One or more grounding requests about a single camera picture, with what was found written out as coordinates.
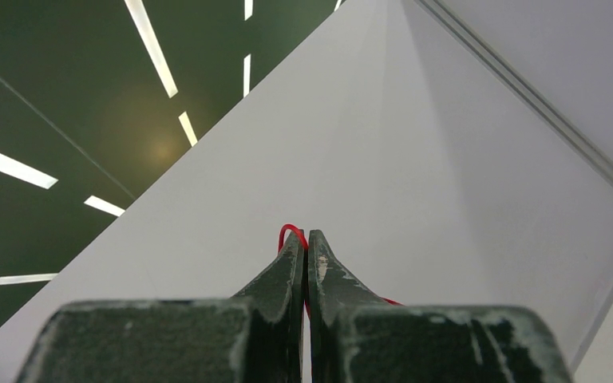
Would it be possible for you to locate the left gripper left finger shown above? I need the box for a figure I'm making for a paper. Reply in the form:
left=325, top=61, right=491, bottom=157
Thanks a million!
left=17, top=230, right=306, bottom=382

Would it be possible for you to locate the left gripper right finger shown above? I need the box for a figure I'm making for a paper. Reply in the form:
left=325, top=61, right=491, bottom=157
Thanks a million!
left=307, top=230, right=572, bottom=382

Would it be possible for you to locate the red thin cable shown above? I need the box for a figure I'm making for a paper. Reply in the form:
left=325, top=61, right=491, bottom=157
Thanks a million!
left=278, top=223, right=405, bottom=318

